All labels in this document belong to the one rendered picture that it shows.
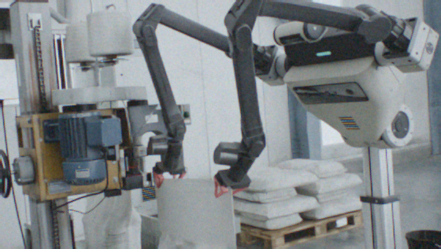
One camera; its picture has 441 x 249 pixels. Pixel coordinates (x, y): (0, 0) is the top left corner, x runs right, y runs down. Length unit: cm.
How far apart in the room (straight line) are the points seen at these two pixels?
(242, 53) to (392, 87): 57
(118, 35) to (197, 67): 525
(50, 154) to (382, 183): 119
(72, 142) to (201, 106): 536
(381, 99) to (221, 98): 561
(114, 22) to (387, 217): 117
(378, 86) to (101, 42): 93
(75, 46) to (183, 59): 492
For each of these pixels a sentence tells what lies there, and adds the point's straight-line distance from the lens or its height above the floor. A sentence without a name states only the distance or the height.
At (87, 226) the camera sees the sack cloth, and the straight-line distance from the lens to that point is 271.
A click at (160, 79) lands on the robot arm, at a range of 195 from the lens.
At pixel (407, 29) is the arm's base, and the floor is 149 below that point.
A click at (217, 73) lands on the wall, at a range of 737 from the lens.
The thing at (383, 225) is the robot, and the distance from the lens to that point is 211.
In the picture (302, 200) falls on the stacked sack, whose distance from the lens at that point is 509.
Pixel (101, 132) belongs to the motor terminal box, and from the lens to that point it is 185.
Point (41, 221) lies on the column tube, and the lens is 215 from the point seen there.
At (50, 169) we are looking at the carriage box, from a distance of 208.
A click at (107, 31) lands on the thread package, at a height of 161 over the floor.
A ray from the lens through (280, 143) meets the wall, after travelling 802.
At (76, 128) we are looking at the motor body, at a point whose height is 128.
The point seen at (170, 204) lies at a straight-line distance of 201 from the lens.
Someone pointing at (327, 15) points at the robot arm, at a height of 154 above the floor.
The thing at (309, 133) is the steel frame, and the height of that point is 74.
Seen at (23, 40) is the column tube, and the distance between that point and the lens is 213.
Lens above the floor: 135
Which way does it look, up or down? 3 degrees down
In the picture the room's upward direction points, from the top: 5 degrees counter-clockwise
